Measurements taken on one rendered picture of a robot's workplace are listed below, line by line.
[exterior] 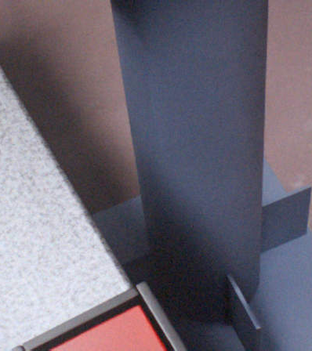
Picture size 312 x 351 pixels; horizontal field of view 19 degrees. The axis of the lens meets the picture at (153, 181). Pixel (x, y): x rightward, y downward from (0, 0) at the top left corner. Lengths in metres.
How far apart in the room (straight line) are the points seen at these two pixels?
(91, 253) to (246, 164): 0.68
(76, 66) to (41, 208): 1.31
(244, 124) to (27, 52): 0.85
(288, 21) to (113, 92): 0.37
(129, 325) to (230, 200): 0.75
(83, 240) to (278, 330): 0.99
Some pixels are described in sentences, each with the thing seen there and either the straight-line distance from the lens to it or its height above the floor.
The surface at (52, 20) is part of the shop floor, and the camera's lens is 1.93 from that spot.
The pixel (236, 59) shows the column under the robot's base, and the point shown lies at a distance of 1.01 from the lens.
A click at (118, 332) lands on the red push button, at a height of 0.93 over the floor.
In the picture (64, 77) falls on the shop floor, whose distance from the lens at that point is 1.82.
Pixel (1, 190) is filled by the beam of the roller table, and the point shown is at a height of 0.92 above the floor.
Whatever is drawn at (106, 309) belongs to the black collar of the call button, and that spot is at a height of 0.93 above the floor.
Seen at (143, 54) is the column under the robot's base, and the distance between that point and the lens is 1.00.
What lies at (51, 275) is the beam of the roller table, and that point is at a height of 0.91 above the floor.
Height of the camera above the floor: 1.36
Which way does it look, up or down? 55 degrees down
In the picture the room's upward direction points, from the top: 8 degrees counter-clockwise
